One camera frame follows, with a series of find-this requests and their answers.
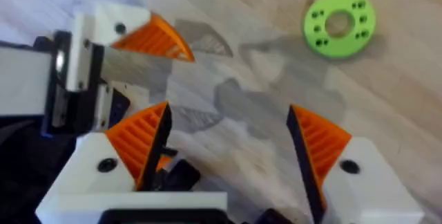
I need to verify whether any finger of the left gripper with wedge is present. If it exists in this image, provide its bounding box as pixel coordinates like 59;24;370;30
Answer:
67;3;195;92

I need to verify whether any green disc with holes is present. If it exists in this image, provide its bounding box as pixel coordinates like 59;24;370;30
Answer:
302;0;378;59

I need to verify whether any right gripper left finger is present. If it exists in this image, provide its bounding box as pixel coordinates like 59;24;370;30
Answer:
47;102;173;195

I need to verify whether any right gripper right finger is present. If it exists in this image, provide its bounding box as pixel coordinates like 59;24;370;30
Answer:
286;104;426;224

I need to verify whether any bare white finger of the left gripper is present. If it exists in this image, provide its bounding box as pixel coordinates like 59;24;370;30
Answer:
98;81;151;130

